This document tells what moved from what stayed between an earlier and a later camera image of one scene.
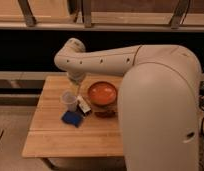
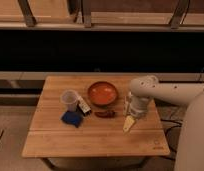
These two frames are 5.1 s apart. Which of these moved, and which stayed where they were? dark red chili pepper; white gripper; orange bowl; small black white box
Moved: white gripper
Stayed: small black white box; orange bowl; dark red chili pepper
